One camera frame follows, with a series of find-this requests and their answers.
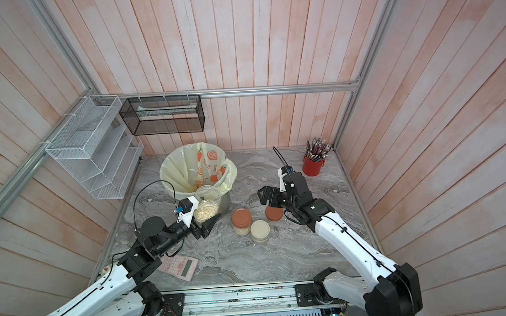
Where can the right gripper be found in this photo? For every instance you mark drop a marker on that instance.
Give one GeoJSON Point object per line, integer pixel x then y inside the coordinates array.
{"type": "Point", "coordinates": [270, 190]}

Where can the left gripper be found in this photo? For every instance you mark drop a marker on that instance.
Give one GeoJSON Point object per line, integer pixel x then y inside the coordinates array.
{"type": "Point", "coordinates": [206, 227]}

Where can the brown jar lid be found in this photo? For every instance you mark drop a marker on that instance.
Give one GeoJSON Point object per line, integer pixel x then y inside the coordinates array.
{"type": "Point", "coordinates": [274, 214]}

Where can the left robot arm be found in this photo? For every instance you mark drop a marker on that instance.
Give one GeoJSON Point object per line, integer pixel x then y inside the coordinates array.
{"type": "Point", "coordinates": [125, 290]}

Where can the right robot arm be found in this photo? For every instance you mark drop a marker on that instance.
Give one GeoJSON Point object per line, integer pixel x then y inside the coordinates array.
{"type": "Point", "coordinates": [383, 288]}

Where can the oatmeal jar with cream lid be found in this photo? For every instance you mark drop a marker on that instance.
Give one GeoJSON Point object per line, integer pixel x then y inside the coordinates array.
{"type": "Point", "coordinates": [260, 232]}

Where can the oatmeal jar with brown lid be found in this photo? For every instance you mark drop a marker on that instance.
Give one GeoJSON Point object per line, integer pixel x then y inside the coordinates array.
{"type": "Point", "coordinates": [241, 220]}

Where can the grey trash bin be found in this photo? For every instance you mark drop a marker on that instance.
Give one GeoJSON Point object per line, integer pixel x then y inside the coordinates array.
{"type": "Point", "coordinates": [225, 203]}

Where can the pink calculator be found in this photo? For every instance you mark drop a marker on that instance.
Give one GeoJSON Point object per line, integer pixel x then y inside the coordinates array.
{"type": "Point", "coordinates": [179, 266]}

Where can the red pencil cup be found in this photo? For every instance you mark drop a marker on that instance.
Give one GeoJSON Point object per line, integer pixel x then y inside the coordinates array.
{"type": "Point", "coordinates": [312, 168]}

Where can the bundle of pencils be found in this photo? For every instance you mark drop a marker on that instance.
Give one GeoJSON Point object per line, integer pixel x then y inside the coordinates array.
{"type": "Point", "coordinates": [317, 149]}

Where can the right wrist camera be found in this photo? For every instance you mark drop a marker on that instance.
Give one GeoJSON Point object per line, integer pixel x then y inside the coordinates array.
{"type": "Point", "coordinates": [282, 173]}

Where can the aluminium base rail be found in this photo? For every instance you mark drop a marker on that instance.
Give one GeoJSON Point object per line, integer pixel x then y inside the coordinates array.
{"type": "Point", "coordinates": [304, 298]}

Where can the horizontal aluminium frame bar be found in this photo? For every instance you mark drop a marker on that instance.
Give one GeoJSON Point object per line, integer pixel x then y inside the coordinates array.
{"type": "Point", "coordinates": [251, 91]}

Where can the black wire mesh basket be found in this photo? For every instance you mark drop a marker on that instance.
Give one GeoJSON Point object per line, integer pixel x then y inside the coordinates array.
{"type": "Point", "coordinates": [163, 115]}

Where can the white wire mesh shelf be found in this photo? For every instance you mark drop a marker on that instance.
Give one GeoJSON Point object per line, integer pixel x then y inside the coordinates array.
{"type": "Point", "coordinates": [98, 153]}

